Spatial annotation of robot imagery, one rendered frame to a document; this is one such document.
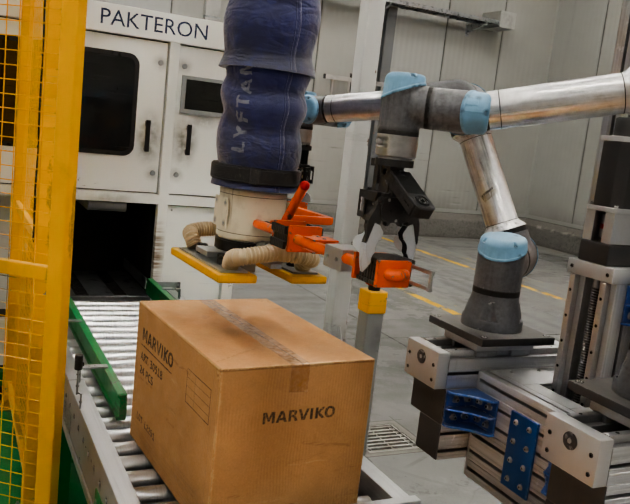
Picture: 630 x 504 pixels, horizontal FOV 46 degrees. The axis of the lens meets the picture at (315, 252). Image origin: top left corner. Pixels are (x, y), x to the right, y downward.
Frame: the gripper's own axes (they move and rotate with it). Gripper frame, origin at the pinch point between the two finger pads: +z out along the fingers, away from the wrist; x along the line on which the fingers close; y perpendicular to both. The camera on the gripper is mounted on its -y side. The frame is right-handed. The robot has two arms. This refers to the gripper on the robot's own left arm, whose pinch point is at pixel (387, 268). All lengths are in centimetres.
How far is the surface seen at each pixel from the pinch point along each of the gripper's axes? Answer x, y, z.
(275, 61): 4, 50, -38
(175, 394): 19, 55, 44
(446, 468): -144, 140, 124
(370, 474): -31, 40, 64
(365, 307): -48, 79, 29
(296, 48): -1, 50, -42
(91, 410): 29, 98, 64
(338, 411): -13, 30, 41
